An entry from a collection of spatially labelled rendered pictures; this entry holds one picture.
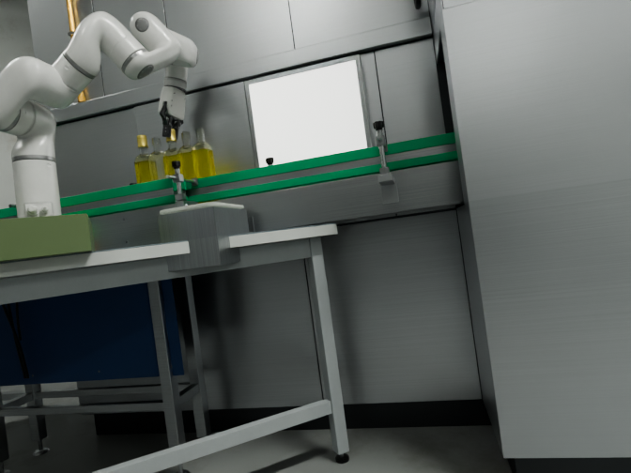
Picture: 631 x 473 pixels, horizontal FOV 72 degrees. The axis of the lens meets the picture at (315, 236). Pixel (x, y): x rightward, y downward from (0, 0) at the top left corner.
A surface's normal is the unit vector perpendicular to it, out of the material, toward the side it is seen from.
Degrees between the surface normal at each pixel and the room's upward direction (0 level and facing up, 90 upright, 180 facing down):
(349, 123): 90
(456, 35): 90
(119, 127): 90
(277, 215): 90
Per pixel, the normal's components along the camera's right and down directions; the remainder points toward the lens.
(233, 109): -0.24, 0.03
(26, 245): 0.43, -0.07
